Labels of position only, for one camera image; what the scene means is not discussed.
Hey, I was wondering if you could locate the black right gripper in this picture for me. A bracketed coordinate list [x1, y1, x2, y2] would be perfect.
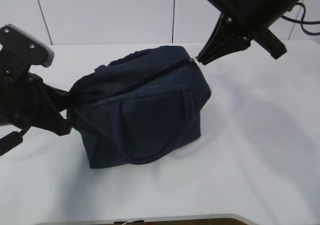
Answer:
[197, 0, 287, 65]

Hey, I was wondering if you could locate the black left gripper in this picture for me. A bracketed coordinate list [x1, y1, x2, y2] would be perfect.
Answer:
[0, 72, 72, 136]

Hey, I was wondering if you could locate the dark blue lunch bag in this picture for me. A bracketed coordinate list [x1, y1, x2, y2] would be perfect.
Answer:
[67, 45, 211, 169]

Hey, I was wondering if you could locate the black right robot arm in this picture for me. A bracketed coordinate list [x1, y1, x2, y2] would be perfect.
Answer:
[196, 0, 300, 65]

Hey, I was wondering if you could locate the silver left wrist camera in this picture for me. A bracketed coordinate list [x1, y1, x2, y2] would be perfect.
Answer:
[0, 24, 55, 82]

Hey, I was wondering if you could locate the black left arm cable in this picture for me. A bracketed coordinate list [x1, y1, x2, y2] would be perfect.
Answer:
[0, 127, 28, 157]

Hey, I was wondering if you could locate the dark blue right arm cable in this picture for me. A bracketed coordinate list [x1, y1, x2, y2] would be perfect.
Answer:
[281, 2, 320, 37]

